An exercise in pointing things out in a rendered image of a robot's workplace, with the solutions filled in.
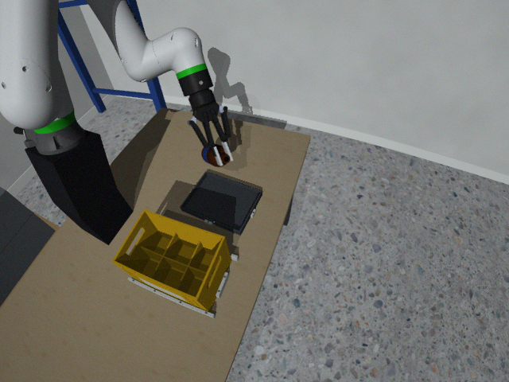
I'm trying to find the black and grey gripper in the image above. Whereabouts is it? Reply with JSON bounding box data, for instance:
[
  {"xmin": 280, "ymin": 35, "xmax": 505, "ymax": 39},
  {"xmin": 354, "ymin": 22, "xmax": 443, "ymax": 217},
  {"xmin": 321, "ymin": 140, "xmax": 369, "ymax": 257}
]
[{"xmin": 188, "ymin": 89, "xmax": 233, "ymax": 166}]

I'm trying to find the yellow open-top crate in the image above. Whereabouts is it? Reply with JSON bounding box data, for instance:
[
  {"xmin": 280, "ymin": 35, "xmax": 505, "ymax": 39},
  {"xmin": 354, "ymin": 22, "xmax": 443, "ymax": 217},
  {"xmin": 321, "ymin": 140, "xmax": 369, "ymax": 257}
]
[{"xmin": 112, "ymin": 209, "xmax": 231, "ymax": 312}]

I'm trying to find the brown glass bottle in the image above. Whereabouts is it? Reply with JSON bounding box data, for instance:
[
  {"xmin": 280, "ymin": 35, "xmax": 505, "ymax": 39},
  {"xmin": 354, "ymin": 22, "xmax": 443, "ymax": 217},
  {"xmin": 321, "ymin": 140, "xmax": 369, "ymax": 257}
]
[{"xmin": 201, "ymin": 144, "xmax": 230, "ymax": 167}]

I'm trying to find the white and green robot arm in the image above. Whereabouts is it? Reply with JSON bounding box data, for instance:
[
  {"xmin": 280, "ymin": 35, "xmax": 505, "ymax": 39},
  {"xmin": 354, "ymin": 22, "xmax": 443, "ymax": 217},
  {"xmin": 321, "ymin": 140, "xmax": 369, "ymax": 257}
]
[{"xmin": 0, "ymin": 0, "xmax": 213, "ymax": 155}]

